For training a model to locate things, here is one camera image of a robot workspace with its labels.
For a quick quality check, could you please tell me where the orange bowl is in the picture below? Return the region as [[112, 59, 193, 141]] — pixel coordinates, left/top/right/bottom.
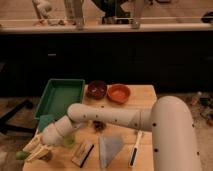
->
[[107, 84, 131, 104]]

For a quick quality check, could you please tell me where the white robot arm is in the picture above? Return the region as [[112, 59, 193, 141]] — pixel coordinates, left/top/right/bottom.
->
[[24, 96, 202, 171]]

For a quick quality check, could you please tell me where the green pepper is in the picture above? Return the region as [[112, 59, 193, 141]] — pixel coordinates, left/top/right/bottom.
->
[[16, 151, 30, 160]]

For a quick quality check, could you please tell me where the teal sponge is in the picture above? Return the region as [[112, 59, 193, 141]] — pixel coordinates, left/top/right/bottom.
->
[[38, 115, 54, 132]]

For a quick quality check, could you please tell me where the grey folded cloth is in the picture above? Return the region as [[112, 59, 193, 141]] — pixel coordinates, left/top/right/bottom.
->
[[99, 135, 124, 169]]

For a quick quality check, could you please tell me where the dark red bowl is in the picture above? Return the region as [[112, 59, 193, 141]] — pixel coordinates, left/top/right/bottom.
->
[[87, 80, 107, 100]]

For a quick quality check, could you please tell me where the dark brown small object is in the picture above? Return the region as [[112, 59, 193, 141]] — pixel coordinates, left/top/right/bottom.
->
[[93, 121, 106, 132]]

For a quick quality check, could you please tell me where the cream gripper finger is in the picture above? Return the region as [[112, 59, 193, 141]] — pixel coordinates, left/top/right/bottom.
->
[[26, 145, 51, 162], [23, 135, 41, 153]]

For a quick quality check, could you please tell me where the metal cup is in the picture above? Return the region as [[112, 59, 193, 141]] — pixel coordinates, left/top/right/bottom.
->
[[39, 152, 53, 162]]

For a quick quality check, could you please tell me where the green plastic tray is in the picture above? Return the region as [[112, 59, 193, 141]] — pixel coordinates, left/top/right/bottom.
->
[[34, 79, 85, 120]]

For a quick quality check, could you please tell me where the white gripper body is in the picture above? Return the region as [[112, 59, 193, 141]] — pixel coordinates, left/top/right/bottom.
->
[[42, 124, 63, 146]]

